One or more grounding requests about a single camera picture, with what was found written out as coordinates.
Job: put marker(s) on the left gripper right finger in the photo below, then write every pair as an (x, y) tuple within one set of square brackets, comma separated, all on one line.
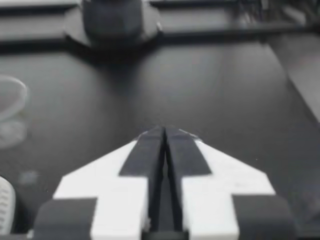
[(210, 200)]

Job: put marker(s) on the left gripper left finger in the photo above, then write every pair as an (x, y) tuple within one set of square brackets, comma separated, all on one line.
[(117, 200)]

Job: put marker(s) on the white coffee capsule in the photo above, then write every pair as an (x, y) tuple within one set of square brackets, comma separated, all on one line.
[(4, 202)]

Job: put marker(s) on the clear plastic cup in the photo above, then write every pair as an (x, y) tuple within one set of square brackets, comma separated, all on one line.
[(10, 100)]

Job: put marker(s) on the black frame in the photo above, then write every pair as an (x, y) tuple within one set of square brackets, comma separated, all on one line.
[(225, 30)]

